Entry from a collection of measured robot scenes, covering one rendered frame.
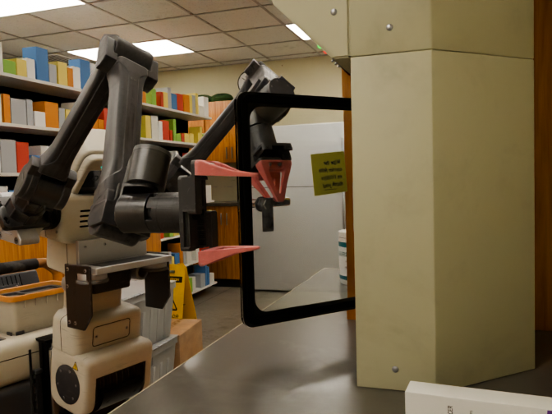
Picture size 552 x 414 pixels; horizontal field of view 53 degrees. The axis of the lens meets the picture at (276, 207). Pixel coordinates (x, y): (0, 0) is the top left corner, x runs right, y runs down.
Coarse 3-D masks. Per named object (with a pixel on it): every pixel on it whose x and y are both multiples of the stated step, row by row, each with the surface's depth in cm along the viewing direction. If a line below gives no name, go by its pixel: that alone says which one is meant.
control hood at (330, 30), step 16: (272, 0) 81; (288, 0) 80; (304, 0) 79; (320, 0) 79; (336, 0) 78; (288, 16) 80; (304, 16) 79; (320, 16) 79; (336, 16) 78; (304, 32) 80; (320, 32) 79; (336, 32) 78; (336, 48) 78
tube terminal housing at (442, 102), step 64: (384, 0) 76; (448, 0) 75; (512, 0) 80; (384, 64) 76; (448, 64) 76; (512, 64) 81; (384, 128) 77; (448, 128) 76; (512, 128) 81; (384, 192) 77; (448, 192) 76; (512, 192) 82; (384, 256) 78; (448, 256) 77; (512, 256) 82; (384, 320) 78; (448, 320) 77; (512, 320) 83; (384, 384) 79; (448, 384) 78
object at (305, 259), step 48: (288, 144) 97; (336, 144) 102; (288, 192) 97; (336, 192) 103; (240, 240) 93; (288, 240) 98; (336, 240) 103; (240, 288) 94; (288, 288) 98; (336, 288) 103
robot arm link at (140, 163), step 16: (144, 144) 81; (144, 160) 80; (160, 160) 80; (128, 176) 80; (144, 176) 79; (160, 176) 80; (160, 192) 82; (96, 208) 82; (112, 208) 81; (96, 224) 81; (112, 224) 80; (144, 240) 86
